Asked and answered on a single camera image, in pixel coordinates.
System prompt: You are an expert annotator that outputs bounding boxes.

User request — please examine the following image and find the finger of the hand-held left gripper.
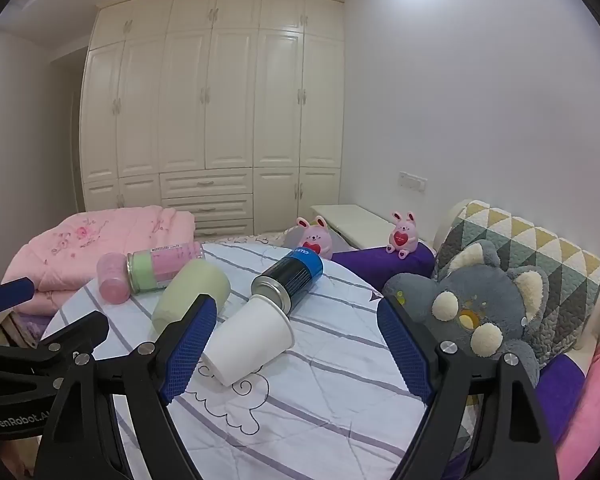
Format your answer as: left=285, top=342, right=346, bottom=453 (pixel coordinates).
left=0, top=277, right=36, bottom=323
left=0, top=310, right=111, bottom=383

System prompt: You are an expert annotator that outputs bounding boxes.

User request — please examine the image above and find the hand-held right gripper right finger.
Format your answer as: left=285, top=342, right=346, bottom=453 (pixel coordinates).
left=377, top=299, right=557, bottom=480

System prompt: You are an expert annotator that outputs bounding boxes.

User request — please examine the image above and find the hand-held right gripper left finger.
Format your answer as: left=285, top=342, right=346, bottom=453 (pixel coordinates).
left=34, top=294, right=217, bottom=480

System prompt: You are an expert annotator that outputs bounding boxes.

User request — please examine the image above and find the white paper cup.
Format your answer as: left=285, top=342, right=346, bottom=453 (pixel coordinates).
left=201, top=296, right=295, bottom=387

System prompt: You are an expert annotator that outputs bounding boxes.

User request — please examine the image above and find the pale green cup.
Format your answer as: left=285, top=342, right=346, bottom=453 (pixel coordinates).
left=151, top=259, right=231, bottom=336

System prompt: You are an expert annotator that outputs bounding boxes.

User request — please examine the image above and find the pink plastic cup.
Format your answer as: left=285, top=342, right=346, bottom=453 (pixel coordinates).
left=97, top=253, right=132, bottom=305

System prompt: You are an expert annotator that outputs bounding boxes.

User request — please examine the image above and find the pink and green bottle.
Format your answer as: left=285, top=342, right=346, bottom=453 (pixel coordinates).
left=126, top=241, right=207, bottom=295

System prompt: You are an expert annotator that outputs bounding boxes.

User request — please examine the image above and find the folded pink quilt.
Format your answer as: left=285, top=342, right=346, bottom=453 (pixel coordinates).
left=2, top=206, right=197, bottom=317

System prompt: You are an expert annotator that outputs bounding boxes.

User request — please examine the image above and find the purple pillow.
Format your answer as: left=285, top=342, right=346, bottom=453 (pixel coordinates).
left=332, top=242, right=436, bottom=286

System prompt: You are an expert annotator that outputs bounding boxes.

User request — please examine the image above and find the grey plush toy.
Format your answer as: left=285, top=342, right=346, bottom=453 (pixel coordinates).
left=382, top=240, right=551, bottom=387

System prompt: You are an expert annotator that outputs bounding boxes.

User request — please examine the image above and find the striped white bedsheet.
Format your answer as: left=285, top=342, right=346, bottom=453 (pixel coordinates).
left=40, top=242, right=432, bottom=480

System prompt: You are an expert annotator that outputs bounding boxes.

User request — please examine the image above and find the pink rabbit figurine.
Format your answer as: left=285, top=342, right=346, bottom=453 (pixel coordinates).
left=385, top=211, right=420, bottom=259
left=294, top=215, right=335, bottom=260

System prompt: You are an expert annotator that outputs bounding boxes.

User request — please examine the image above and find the blue and black can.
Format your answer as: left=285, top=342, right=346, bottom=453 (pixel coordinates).
left=251, top=247, right=324, bottom=319

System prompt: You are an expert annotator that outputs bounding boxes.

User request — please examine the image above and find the white bedside bench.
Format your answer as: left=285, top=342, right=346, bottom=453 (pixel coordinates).
left=310, top=204, right=396, bottom=251

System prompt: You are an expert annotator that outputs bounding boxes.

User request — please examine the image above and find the purple bed sheet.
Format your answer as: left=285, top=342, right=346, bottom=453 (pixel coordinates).
left=534, top=354, right=600, bottom=447

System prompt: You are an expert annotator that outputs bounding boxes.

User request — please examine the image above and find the triangle pattern quilted cushion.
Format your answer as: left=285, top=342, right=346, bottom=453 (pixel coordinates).
left=432, top=200, right=600, bottom=367

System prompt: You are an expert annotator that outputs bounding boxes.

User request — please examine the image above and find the pink pillow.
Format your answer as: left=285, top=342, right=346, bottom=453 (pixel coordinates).
left=555, top=339, right=600, bottom=447

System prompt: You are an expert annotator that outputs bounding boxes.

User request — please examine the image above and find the cream wardrobe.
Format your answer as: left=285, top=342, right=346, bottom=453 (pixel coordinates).
left=79, top=0, right=346, bottom=239

